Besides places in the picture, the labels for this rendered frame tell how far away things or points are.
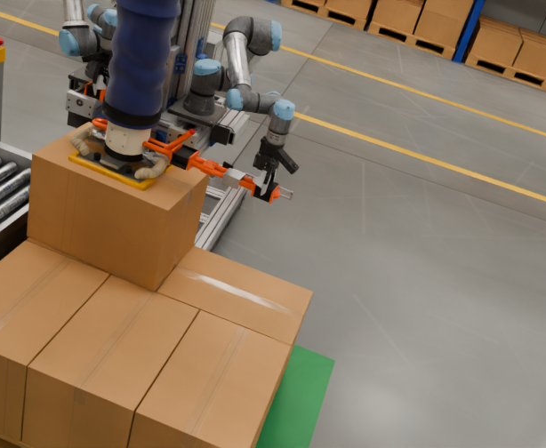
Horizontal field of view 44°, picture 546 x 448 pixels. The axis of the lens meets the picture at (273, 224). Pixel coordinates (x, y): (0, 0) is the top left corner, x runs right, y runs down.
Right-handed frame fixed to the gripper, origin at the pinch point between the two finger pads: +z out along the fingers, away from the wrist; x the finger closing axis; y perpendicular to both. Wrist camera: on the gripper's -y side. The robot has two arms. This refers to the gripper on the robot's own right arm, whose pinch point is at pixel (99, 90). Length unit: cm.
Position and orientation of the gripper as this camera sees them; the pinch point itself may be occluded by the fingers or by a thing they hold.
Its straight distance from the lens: 307.9
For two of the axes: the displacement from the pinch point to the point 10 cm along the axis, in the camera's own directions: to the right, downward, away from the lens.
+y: 9.1, 3.7, -1.6
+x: 3.3, -4.3, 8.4
